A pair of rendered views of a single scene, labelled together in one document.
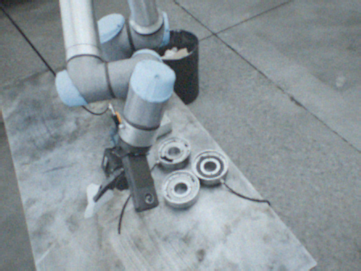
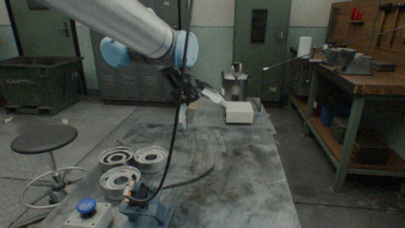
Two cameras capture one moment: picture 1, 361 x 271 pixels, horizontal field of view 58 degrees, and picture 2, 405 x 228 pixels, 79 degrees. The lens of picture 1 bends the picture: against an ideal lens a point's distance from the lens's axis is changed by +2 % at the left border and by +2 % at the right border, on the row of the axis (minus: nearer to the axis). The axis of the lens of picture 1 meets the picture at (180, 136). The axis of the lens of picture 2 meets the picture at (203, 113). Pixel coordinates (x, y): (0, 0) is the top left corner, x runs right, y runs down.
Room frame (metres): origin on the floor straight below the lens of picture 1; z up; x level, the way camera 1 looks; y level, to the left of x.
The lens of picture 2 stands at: (1.02, 0.48, 1.25)
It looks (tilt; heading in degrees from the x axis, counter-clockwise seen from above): 22 degrees down; 207
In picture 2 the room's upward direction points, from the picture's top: straight up
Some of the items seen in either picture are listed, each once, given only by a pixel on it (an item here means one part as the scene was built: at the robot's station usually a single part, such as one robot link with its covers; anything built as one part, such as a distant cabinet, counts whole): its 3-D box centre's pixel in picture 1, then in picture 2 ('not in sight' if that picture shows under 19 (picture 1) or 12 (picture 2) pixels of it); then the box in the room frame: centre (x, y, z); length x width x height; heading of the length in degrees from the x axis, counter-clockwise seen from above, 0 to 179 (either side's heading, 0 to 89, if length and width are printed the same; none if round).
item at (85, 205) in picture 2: not in sight; (87, 211); (0.75, 0.07, 0.85); 0.04 x 0.04 x 0.05
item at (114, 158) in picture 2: (209, 168); (117, 160); (0.54, -0.07, 0.82); 0.10 x 0.10 x 0.04
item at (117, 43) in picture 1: (114, 37); not in sight; (1.09, 0.17, 0.97); 0.13 x 0.12 x 0.14; 90
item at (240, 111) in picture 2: not in sight; (236, 88); (-0.38, 0.00, 0.83); 0.41 x 0.19 x 0.30; 23
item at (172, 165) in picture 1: (174, 153); (121, 182); (0.62, 0.03, 0.82); 0.10 x 0.10 x 0.04
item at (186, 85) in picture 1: (176, 70); not in sight; (1.81, -0.07, 0.21); 0.34 x 0.34 x 0.43
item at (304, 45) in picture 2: not in sight; (304, 47); (-1.74, 0.24, 0.96); 0.12 x 0.11 x 0.20; 109
